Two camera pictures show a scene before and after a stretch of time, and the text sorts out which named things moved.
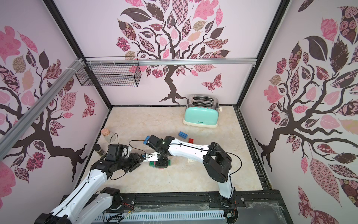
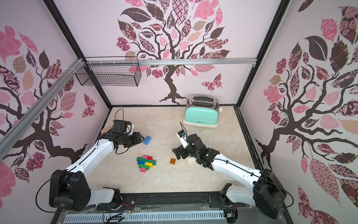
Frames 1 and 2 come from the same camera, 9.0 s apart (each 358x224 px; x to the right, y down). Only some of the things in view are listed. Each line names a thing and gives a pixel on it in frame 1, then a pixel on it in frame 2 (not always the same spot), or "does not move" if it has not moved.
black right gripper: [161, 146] → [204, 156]
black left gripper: [136, 161] → [138, 138]
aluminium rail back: [198, 62] does not move
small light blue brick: [146, 140] does not move
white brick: [189, 160] does not move
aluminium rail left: [8, 137] does not move
